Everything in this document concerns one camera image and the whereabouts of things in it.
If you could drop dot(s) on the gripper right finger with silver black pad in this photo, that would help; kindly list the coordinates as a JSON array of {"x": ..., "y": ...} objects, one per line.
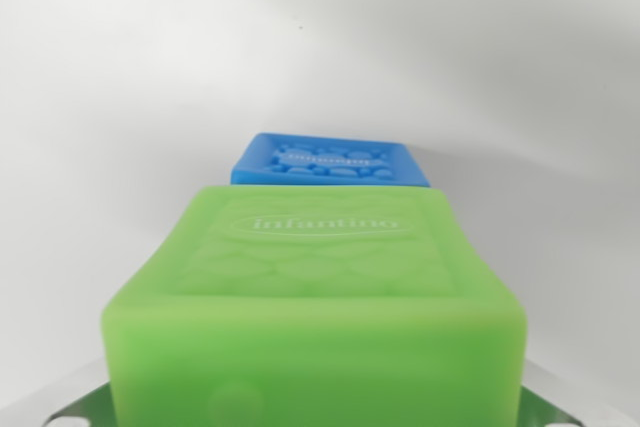
[{"x": 565, "y": 397}]

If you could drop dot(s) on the gripper left finger with silver black pad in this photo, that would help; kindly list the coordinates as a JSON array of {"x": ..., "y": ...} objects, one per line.
[{"x": 75, "y": 397}]

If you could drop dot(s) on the green soft toy cube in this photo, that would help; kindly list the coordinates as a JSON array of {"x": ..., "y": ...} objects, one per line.
[{"x": 320, "y": 307}]

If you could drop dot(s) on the blue soft toy cube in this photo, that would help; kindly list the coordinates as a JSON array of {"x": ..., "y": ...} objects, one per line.
[{"x": 250, "y": 167}]

